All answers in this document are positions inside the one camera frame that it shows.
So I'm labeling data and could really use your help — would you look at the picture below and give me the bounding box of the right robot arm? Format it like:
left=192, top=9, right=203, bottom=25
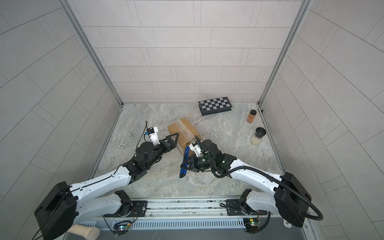
left=181, top=140, right=314, bottom=228

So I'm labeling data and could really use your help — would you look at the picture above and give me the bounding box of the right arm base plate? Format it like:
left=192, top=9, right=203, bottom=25
left=220, top=199, right=268, bottom=216

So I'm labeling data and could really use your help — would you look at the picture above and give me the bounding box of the aluminium mounting rail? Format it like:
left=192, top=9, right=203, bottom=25
left=59, top=196, right=310, bottom=221

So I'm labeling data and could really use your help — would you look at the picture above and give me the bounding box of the black corrugated cable conduit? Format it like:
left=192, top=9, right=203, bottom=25
left=194, top=134, right=324, bottom=222

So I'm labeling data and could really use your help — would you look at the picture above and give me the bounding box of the orange spice bottle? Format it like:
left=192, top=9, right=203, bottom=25
left=247, top=110, right=257, bottom=124

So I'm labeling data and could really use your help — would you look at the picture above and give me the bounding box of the right green circuit board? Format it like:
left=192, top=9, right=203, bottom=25
left=243, top=219, right=260, bottom=233

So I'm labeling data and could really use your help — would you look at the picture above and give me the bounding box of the brown cardboard express box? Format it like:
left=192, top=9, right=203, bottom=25
left=168, top=118, right=201, bottom=155

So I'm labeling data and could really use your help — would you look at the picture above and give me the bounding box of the white spice jar black lid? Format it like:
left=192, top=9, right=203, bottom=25
left=251, top=127, right=267, bottom=146

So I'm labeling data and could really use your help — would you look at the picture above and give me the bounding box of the wooden handle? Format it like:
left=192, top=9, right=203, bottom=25
left=67, top=225, right=101, bottom=240

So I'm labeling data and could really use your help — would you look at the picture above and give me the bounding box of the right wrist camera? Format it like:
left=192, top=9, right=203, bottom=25
left=189, top=142, right=203, bottom=158

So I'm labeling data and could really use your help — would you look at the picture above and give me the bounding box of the blue utility knife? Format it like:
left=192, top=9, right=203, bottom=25
left=179, top=146, right=190, bottom=178

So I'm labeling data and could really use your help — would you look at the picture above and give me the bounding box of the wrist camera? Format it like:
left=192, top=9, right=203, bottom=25
left=147, top=127, right=160, bottom=146
left=189, top=142, right=203, bottom=158

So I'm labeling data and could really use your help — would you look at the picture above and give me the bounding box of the green circuit board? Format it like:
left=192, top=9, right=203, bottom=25
left=114, top=221, right=132, bottom=231
left=243, top=219, right=260, bottom=233

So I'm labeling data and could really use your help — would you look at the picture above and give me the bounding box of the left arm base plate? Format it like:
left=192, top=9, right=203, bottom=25
left=104, top=201, right=148, bottom=218

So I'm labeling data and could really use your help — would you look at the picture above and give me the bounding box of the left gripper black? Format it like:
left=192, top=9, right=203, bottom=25
left=143, top=133, right=179, bottom=170

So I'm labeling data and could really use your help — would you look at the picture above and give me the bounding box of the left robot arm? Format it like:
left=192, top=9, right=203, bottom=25
left=34, top=133, right=179, bottom=240

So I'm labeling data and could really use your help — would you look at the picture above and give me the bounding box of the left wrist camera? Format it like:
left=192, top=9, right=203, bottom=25
left=147, top=127, right=160, bottom=146

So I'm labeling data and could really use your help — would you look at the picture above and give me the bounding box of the left green circuit board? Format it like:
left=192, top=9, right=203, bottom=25
left=114, top=221, right=132, bottom=231

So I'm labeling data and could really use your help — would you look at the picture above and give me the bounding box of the black white chessboard box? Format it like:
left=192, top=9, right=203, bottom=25
left=198, top=97, right=232, bottom=116

